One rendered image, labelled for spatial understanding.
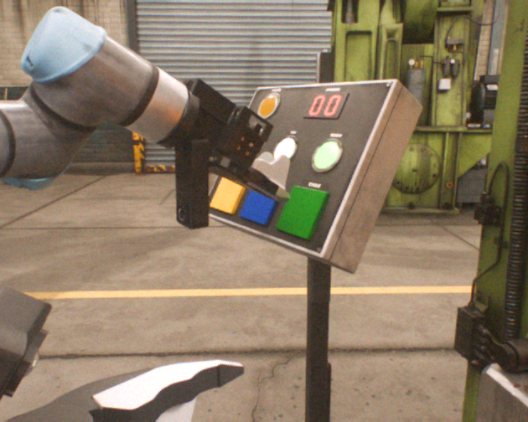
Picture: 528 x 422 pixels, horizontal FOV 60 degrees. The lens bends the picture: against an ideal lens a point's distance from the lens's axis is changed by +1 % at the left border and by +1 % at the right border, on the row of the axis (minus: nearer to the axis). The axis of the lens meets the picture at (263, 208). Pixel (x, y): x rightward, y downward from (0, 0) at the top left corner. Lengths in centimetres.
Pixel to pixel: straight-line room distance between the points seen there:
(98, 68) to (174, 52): 780
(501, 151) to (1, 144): 65
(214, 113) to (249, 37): 767
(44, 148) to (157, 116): 12
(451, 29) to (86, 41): 513
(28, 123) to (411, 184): 485
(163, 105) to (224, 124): 9
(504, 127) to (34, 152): 63
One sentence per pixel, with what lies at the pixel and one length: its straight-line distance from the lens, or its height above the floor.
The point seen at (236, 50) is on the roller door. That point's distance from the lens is 819.
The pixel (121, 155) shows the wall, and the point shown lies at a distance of 851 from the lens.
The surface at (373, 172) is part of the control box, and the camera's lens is 67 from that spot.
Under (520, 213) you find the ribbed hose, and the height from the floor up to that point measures 102.
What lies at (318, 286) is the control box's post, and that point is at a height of 83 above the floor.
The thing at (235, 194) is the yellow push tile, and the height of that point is 101.
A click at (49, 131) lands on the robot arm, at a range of 51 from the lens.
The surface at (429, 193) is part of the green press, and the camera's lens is 530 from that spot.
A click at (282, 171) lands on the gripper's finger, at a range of 61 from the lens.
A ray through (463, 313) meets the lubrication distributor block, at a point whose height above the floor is 83.
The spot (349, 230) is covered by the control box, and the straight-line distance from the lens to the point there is 65.
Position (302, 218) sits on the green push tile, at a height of 100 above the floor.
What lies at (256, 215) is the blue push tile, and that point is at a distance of 74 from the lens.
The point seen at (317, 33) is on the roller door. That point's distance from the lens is 831.
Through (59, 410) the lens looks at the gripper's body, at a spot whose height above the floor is 101.
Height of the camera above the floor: 116
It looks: 13 degrees down
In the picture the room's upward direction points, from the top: straight up
